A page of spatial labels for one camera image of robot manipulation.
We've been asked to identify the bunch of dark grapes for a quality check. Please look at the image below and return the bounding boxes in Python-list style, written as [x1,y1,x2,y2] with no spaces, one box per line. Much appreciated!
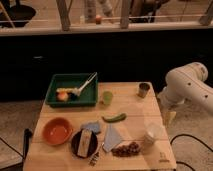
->
[111,142,140,157]

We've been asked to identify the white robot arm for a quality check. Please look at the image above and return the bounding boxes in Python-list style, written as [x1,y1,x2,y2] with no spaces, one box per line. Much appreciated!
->
[157,62,213,127]

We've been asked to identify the black table clamp handle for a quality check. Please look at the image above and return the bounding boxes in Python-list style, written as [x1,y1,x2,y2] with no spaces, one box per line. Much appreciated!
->
[23,129,33,160]

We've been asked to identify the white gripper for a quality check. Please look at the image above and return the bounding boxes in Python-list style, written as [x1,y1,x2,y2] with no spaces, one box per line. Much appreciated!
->
[160,97,176,127]

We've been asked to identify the yellow corn piece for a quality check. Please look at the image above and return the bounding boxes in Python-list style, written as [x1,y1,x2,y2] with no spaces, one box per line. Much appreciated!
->
[56,88,74,93]

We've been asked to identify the white tongs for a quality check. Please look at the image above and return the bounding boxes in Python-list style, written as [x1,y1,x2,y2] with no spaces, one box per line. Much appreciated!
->
[72,72,97,97]

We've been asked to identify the green pepper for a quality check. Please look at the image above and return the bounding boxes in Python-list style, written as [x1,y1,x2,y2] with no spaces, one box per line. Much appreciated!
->
[102,113,127,123]

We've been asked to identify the red-orange bowl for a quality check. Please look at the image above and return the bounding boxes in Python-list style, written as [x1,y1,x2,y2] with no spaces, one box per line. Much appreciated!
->
[42,117,73,146]

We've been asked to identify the white paper cup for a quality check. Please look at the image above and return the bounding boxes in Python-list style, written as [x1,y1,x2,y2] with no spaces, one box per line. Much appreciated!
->
[144,123,164,145]

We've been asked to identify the black plate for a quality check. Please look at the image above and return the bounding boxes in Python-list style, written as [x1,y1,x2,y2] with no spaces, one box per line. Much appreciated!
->
[71,129,98,158]

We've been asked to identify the black cable on floor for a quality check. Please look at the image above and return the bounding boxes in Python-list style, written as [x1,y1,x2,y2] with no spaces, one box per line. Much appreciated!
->
[169,133,213,171]

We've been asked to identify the blue sponge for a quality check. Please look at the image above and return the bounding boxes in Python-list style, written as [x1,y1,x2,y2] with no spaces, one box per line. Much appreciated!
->
[81,121,101,134]

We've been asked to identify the green cup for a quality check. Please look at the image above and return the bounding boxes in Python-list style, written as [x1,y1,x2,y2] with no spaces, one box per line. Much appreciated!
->
[102,91,113,105]

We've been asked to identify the green plastic tray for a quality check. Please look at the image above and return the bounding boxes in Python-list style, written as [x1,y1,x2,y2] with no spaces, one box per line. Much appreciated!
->
[45,73,98,108]

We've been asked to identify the orange ball in background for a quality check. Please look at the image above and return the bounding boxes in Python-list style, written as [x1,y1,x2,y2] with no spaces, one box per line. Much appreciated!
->
[95,15,102,25]

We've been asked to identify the dark purple fruit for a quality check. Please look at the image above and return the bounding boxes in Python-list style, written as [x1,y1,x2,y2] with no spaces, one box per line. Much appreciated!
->
[69,93,78,101]

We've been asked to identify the light blue cloth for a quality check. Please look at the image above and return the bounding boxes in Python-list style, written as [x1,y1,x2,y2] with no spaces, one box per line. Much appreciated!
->
[103,124,123,152]

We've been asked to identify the red apple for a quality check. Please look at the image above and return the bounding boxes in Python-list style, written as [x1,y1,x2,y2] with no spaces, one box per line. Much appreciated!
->
[57,92,69,102]

